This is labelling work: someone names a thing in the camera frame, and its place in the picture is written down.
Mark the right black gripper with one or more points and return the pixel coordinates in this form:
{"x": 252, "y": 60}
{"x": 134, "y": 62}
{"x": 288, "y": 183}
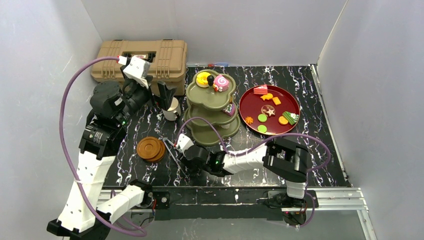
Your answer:
{"x": 182, "y": 153}

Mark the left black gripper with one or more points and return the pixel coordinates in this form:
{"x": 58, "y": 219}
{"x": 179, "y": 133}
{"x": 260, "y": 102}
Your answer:
{"x": 154, "y": 89}

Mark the white handled metal tongs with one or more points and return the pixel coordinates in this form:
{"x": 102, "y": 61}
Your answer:
{"x": 174, "y": 154}

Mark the yellow frosted donut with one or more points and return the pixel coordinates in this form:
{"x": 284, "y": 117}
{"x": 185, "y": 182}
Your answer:
{"x": 201, "y": 79}

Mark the green three-tier dessert stand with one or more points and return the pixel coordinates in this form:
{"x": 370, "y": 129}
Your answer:
{"x": 204, "y": 116}

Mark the pink swirl roll cake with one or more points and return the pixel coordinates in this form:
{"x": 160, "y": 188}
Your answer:
{"x": 221, "y": 84}

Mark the purple cake slice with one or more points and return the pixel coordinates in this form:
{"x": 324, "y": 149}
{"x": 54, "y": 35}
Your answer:
{"x": 230, "y": 109}

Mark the star shaped cookie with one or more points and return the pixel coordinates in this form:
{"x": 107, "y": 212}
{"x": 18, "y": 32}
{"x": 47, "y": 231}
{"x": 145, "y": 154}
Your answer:
{"x": 269, "y": 111}

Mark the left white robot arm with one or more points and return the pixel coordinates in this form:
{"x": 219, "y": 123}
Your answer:
{"x": 83, "y": 217}

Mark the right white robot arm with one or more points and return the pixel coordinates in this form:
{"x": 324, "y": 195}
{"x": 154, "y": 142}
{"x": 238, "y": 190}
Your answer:
{"x": 281, "y": 156}

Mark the tan plastic toolbox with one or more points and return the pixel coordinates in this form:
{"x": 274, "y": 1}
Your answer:
{"x": 167, "y": 59}

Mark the brown wooden coaster stack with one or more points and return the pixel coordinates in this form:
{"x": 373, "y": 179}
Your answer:
{"x": 151, "y": 149}

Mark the red blue pen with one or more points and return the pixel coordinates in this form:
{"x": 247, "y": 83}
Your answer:
{"x": 218, "y": 64}

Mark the small round yellow cookie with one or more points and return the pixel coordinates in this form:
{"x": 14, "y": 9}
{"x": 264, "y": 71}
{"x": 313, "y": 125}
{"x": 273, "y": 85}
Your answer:
{"x": 249, "y": 120}

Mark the green macaron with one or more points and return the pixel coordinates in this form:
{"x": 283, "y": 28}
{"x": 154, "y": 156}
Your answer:
{"x": 262, "y": 129}
{"x": 262, "y": 118}

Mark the dark red round tray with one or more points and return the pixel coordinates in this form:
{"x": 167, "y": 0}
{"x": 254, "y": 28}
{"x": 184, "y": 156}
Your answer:
{"x": 252, "y": 105}

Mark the red layered cake slice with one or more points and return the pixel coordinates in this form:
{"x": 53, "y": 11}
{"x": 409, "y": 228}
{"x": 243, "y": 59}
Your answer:
{"x": 261, "y": 90}

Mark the yellow fish shaped cookie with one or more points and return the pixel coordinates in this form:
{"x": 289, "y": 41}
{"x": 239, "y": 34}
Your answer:
{"x": 267, "y": 96}

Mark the yellow square cracker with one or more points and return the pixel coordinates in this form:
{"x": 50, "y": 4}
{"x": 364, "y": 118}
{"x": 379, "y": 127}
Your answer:
{"x": 276, "y": 101}

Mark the green layered cake slice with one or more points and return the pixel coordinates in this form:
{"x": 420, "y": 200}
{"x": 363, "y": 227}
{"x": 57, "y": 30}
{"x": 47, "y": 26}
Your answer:
{"x": 291, "y": 117}

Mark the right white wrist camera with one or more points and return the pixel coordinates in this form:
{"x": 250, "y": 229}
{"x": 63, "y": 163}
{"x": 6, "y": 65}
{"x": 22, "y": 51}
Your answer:
{"x": 183, "y": 143}

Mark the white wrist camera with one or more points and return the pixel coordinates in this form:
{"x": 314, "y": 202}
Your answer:
{"x": 183, "y": 143}
{"x": 135, "y": 68}

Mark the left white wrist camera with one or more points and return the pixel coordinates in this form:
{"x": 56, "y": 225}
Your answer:
{"x": 135, "y": 68}

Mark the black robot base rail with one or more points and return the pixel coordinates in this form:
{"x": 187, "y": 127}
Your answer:
{"x": 221, "y": 202}

